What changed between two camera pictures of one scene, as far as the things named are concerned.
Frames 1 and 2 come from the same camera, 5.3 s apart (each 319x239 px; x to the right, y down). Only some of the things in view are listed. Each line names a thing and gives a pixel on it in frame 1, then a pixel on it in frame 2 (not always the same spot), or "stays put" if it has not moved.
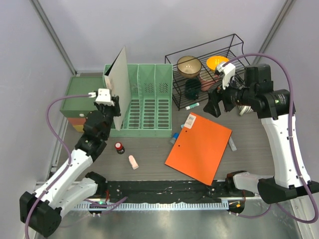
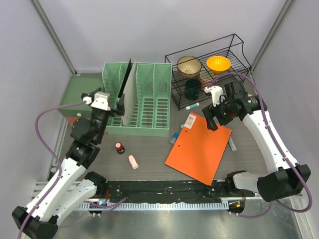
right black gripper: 215,95 -> 210,112
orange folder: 199,149 stays put
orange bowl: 213,61 stays put
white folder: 117,79 -> 130,98
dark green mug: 192,88 stays put
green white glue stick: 193,105 stays put
